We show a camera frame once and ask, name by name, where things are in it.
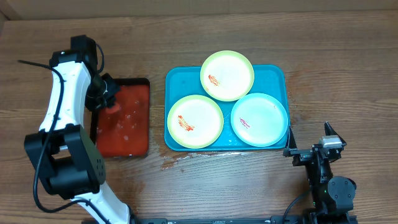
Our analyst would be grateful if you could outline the black tray with red water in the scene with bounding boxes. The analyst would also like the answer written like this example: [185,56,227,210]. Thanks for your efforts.
[90,78,150,158]

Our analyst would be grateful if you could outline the orange green scrub sponge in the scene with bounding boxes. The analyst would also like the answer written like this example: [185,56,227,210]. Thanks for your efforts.
[105,103,121,114]

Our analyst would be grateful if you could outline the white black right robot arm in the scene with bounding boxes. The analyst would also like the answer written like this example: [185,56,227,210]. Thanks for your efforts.
[281,122,358,224]

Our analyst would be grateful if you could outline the yellow-green plate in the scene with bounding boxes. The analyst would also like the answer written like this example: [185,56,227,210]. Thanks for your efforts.
[200,50,254,101]
[166,95,224,149]

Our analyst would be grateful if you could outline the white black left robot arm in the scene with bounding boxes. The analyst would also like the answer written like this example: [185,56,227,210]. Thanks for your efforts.
[24,50,133,223]

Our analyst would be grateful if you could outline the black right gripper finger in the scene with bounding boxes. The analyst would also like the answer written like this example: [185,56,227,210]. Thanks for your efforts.
[288,126,297,150]
[324,121,340,136]

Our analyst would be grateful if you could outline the light blue plate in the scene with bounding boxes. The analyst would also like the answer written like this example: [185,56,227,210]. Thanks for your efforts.
[230,93,289,147]

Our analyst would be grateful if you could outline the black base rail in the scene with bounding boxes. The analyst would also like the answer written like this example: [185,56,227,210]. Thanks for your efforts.
[81,215,358,224]

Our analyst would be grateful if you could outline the teal plastic serving tray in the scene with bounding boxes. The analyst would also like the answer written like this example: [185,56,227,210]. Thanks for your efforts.
[165,65,289,151]

